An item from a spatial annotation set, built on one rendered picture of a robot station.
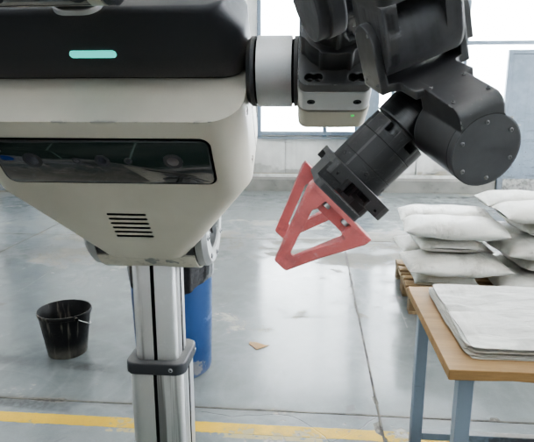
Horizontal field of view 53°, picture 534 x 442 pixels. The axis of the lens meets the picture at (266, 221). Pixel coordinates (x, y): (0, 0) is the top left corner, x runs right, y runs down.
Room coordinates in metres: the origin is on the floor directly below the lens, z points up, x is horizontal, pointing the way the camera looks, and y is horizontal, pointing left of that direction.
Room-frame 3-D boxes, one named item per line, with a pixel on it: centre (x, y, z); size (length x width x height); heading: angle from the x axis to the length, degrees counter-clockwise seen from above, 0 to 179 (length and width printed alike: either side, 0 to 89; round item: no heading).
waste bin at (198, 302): (2.66, 0.50, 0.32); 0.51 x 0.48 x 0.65; 175
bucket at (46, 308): (2.81, 1.14, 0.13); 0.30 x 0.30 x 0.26
